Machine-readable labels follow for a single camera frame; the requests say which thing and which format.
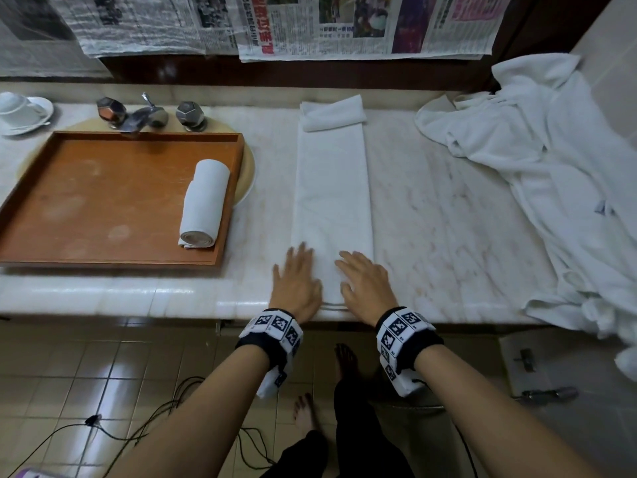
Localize long white towel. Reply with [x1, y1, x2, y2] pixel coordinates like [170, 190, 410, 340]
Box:
[290, 119, 375, 312]

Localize left wrist marker band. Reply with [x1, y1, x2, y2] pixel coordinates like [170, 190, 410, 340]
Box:
[235, 308, 304, 400]

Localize person's right forearm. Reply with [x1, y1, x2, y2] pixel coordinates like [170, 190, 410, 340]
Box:
[414, 346, 609, 478]

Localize white saucer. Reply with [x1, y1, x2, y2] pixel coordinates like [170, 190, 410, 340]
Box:
[0, 97, 54, 137]

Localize chrome pipe fitting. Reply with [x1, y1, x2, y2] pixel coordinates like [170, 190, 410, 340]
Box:
[521, 386, 580, 403]

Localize brown wooden tray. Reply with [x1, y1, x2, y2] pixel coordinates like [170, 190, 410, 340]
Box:
[0, 131, 246, 268]

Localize short black floor cable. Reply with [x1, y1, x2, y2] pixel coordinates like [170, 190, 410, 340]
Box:
[234, 426, 277, 467]

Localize colourful newspaper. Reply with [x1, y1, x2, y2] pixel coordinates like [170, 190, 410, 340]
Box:
[236, 0, 516, 63]

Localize person's left forearm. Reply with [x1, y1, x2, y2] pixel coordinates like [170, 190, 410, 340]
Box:
[106, 346, 272, 478]

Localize black wrist band cable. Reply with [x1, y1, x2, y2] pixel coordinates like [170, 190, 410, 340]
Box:
[411, 377, 479, 478]

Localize chrome faceted tap knob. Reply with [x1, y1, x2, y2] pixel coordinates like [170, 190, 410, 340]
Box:
[96, 97, 124, 130]
[175, 100, 208, 133]

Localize person's leg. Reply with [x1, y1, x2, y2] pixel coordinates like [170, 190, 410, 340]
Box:
[333, 343, 416, 478]
[259, 392, 330, 478]

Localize small folded white towel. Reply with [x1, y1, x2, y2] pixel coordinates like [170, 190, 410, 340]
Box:
[299, 94, 368, 134]

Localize person's left leg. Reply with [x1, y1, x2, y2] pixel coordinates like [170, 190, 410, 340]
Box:
[259, 392, 330, 478]

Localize person's right leg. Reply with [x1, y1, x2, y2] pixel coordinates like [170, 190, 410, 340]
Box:
[333, 343, 416, 478]

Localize grey crumpled newspaper sheet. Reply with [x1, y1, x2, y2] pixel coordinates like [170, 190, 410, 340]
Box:
[0, 0, 111, 78]

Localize right wrist marker band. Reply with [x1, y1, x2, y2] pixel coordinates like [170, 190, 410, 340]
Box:
[375, 306, 445, 398]

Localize white bathrobe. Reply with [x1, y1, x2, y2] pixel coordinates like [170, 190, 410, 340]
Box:
[415, 53, 637, 383]

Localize black and white newspaper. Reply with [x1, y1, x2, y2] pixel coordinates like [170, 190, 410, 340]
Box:
[46, 0, 241, 58]

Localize wrist marker band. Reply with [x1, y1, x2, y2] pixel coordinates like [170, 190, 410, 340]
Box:
[235, 308, 304, 400]
[375, 306, 445, 398]

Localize white cup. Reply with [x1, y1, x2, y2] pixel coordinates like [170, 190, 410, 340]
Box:
[0, 92, 46, 130]

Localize person's left hand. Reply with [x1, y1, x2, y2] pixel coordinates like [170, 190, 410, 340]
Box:
[269, 243, 324, 324]

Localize long black floor cable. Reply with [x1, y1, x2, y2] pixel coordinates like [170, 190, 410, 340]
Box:
[0, 375, 206, 478]

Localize person's right hand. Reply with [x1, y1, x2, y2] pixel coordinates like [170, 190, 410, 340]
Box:
[334, 251, 399, 328]

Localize chrome faucet spout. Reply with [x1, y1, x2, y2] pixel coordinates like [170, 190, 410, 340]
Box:
[118, 92, 169, 135]

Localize rolled white towel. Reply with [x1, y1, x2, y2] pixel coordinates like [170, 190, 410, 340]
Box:
[178, 159, 231, 250]

